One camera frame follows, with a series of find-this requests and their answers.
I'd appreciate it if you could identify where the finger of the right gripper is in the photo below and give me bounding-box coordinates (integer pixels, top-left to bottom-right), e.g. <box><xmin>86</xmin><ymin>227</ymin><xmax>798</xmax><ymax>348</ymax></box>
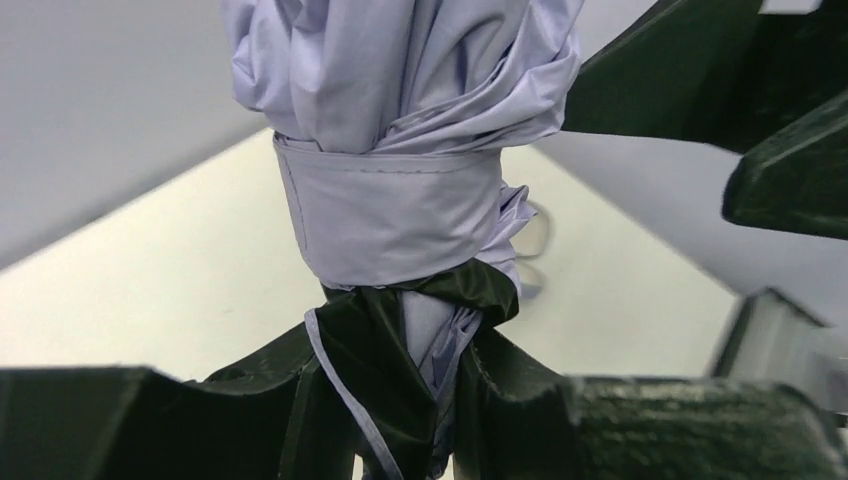
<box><xmin>722</xmin><ymin>92</ymin><xmax>847</xmax><ymax>240</ymax></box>
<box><xmin>563</xmin><ymin>0</ymin><xmax>847</xmax><ymax>153</ymax></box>

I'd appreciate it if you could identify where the purple umbrella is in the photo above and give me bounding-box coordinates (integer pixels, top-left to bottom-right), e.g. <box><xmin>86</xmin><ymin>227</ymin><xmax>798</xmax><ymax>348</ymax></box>
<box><xmin>222</xmin><ymin>1</ymin><xmax>581</xmax><ymax>479</ymax></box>

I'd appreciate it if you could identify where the purple zippered umbrella case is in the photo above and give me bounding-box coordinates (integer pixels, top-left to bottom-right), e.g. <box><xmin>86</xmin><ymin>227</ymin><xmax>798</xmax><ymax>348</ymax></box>
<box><xmin>512</xmin><ymin>200</ymin><xmax>553</xmax><ymax>299</ymax></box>

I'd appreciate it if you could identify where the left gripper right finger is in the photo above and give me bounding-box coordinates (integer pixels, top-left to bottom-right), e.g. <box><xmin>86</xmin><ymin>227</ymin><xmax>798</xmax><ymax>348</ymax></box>
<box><xmin>454</xmin><ymin>330</ymin><xmax>847</xmax><ymax>479</ymax></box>

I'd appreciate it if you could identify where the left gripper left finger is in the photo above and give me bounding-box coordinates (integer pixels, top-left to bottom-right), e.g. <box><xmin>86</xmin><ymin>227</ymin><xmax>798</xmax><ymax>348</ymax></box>
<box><xmin>1</xmin><ymin>326</ymin><xmax>354</xmax><ymax>479</ymax></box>

